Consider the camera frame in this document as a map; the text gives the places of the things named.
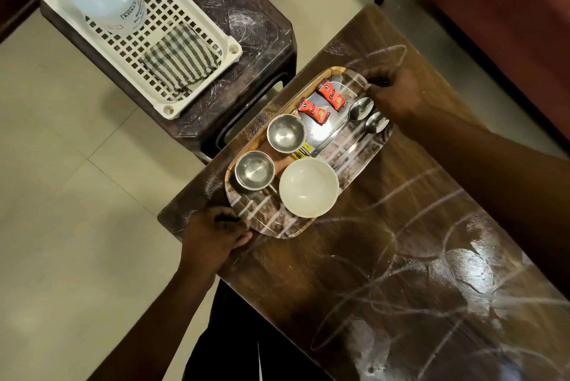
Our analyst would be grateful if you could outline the person's right forearm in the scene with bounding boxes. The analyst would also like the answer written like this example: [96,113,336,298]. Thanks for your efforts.
[412,102,570,299]

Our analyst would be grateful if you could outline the reddish brown sofa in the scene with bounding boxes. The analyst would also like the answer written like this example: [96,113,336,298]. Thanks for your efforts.
[392,0,570,147]

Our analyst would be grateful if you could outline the white bowl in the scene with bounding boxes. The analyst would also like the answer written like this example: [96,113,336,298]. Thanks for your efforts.
[279,157,340,219]

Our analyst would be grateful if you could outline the person's right hand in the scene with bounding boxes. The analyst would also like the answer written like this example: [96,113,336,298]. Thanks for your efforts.
[362,65,431,127]

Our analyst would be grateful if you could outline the striped folded cloth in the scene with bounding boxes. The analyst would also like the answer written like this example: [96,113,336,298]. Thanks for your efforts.
[140,22,222,94]

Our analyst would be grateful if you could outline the small steel cup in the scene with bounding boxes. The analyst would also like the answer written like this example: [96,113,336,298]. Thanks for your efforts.
[234,150,279,194]
[266,114,308,154]

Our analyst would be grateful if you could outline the person's left hand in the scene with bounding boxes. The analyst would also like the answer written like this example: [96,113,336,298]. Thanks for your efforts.
[178,206,254,282]

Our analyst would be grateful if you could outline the steel spoon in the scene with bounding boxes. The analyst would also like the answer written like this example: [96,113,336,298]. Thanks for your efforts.
[311,97,375,157]
[331,111,390,168]

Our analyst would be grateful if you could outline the oval printed serving tray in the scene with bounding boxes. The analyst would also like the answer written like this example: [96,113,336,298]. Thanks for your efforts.
[224,66,395,240]

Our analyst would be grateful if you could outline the red candy packet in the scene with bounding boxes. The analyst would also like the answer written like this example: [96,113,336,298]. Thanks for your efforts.
[297,98,331,126]
[316,80,347,112]

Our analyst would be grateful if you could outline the white plastic lattice basket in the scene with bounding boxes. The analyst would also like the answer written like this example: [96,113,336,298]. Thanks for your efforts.
[40,0,243,121]

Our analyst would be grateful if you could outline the person's left forearm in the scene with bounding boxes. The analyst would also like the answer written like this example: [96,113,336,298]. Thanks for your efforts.
[87,267,220,381]

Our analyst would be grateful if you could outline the dark brown plastic stool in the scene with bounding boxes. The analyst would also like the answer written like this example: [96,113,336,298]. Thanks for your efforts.
[39,0,298,164]

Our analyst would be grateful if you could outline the person's dark trousers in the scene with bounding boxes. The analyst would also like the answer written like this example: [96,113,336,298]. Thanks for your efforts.
[183,280,331,381]

